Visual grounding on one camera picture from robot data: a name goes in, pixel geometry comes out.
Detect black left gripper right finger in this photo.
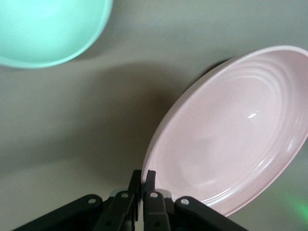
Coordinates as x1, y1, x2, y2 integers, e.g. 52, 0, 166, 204
143, 169, 248, 231

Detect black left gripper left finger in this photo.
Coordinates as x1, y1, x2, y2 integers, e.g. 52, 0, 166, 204
11, 169, 143, 231

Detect pink plate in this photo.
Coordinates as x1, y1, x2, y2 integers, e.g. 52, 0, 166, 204
141, 45, 308, 217

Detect brown table cloth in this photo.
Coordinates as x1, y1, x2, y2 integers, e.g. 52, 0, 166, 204
0, 0, 308, 231

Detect green bowl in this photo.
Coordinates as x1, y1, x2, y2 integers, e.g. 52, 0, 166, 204
0, 0, 114, 69

